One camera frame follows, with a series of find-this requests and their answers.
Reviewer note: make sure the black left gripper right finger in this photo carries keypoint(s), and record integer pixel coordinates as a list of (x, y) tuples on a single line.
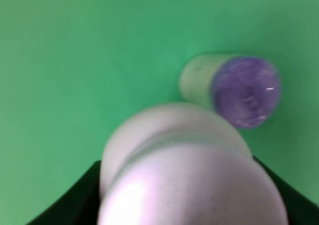
[(300, 210)]

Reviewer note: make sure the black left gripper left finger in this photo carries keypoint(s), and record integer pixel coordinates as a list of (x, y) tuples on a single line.
[(78, 206)]

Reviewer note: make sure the purple bag roll in wrapper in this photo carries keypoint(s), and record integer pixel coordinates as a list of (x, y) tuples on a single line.
[(243, 89)]

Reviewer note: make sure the white translucent plastic bottle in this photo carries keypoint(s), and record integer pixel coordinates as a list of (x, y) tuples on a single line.
[(179, 164)]

